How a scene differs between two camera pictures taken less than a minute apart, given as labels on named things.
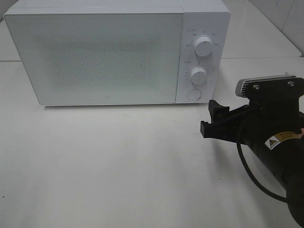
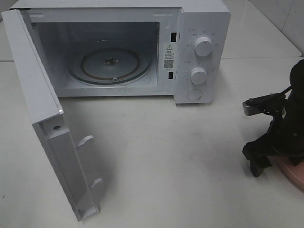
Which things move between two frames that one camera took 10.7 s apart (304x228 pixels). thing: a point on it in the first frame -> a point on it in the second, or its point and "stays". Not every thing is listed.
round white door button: [194, 94] stays
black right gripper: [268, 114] -> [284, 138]
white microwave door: [101, 58] -> [47, 114]
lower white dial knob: [198, 75] stays
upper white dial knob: [203, 46] stays
